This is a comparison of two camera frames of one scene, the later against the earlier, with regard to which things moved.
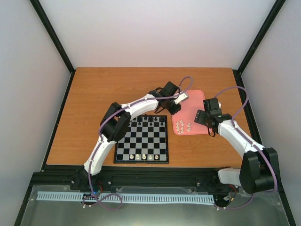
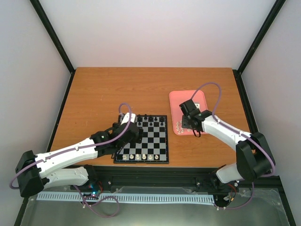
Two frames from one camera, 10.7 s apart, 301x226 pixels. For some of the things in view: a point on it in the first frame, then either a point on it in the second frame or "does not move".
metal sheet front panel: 260,207 does not move
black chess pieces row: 150,118 does not move
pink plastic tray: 183,123 does not move
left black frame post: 38,9 does not move
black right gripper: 201,120 to 184,123
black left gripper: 174,111 to 139,139
